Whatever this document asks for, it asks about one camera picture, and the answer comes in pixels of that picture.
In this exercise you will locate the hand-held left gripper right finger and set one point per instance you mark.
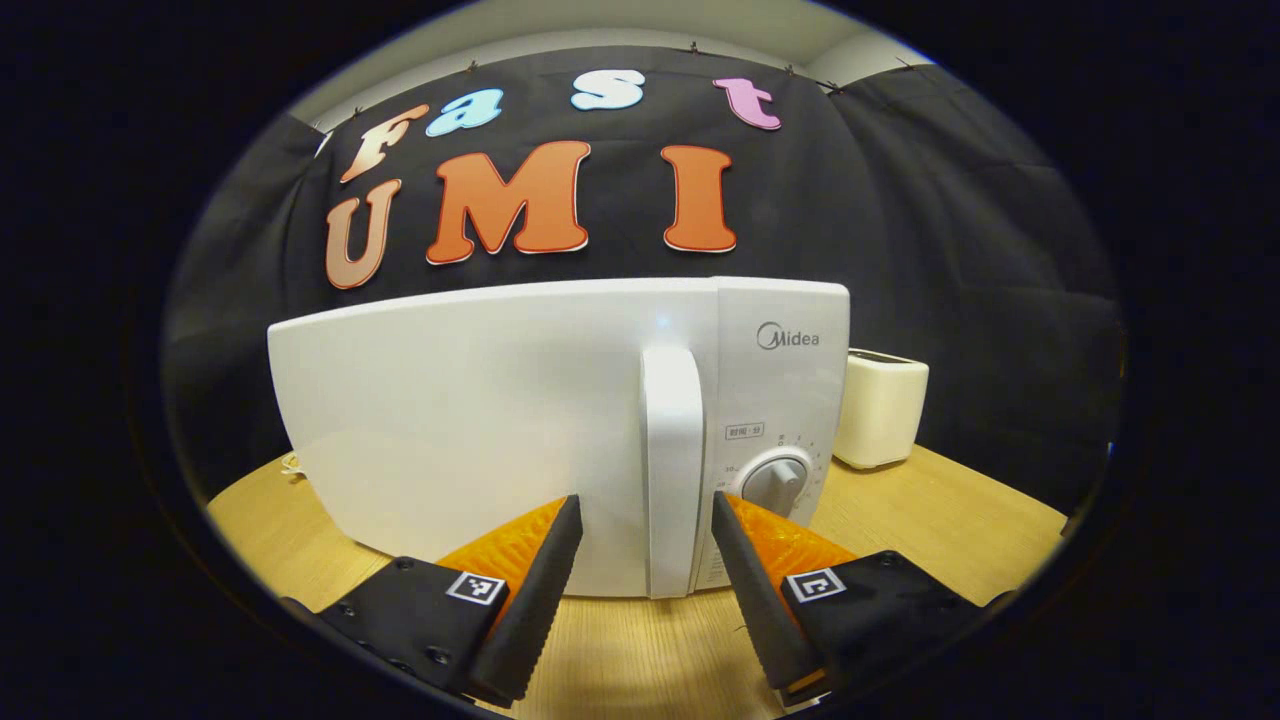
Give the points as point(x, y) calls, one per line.
point(760, 610)

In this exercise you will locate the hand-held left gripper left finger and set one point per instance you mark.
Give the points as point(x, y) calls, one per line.
point(535, 600)

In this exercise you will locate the white microwave oven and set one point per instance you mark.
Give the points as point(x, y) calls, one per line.
point(450, 420)

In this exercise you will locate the white toaster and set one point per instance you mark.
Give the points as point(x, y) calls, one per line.
point(885, 410)

